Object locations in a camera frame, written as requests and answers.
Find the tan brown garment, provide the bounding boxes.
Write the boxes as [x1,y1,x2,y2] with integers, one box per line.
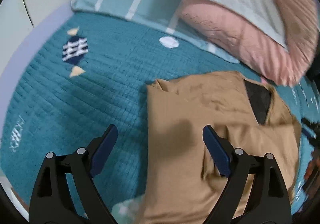
[136,71,301,223]

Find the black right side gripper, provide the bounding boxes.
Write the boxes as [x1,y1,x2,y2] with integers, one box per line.
[302,117,319,148]

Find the teal quilted bedspread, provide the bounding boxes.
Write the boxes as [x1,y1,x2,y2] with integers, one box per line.
[1,13,319,223]

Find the pink ribbed pillow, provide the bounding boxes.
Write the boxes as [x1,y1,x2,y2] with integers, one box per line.
[178,0,319,87]

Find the light blue striped pillow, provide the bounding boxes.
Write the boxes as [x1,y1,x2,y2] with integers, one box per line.
[71,0,238,64]

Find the white bed frame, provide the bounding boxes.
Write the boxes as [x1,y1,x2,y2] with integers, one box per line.
[1,2,73,223]

